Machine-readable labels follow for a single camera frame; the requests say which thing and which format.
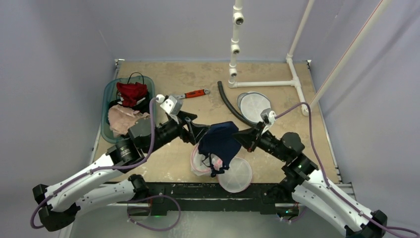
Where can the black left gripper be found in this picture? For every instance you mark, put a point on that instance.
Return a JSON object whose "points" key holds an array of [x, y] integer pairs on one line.
{"points": [[194, 132]]}

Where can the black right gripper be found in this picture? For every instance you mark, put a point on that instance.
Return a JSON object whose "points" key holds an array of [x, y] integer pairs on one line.
{"points": [[255, 135]]}

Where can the navy blue bra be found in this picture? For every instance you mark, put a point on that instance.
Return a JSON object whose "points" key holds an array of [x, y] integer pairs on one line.
{"points": [[219, 141]]}

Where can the white mesh laundry bag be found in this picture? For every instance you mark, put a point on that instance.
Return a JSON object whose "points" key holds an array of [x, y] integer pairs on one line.
{"points": [[251, 104]]}

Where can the pink trimmed mesh laundry bag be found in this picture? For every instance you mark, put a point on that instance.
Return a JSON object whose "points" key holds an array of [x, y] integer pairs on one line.
{"points": [[235, 179]]}

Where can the red lace bra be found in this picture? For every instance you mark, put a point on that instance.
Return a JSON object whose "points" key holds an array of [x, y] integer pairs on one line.
{"points": [[131, 93]]}

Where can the pink lace bra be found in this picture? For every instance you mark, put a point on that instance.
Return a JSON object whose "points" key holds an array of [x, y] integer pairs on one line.
{"points": [[122, 118]]}

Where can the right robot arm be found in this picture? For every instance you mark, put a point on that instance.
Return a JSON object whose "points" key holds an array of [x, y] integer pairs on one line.
{"points": [[306, 184]]}

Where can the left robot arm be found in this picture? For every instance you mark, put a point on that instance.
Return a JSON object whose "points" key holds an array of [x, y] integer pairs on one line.
{"points": [[60, 204]]}

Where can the teal plastic bin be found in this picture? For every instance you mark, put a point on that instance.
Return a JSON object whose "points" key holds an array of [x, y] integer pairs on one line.
{"points": [[110, 95]]}

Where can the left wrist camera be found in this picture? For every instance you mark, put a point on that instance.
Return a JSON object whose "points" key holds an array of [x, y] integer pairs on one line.
{"points": [[171, 106]]}

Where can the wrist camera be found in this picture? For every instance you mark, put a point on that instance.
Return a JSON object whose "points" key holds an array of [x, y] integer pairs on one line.
{"points": [[268, 117], [171, 106]]}

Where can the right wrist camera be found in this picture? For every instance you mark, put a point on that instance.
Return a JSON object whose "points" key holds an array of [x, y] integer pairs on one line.
{"points": [[268, 117]]}

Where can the red handled adjustable wrench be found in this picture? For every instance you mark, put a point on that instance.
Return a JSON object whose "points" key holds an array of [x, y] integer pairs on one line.
{"points": [[193, 94]]}

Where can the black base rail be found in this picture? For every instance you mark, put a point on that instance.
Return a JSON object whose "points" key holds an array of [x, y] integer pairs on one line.
{"points": [[158, 198]]}

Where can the white PVC pipe frame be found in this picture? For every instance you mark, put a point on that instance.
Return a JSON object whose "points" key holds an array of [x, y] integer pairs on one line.
{"points": [[238, 20]]}

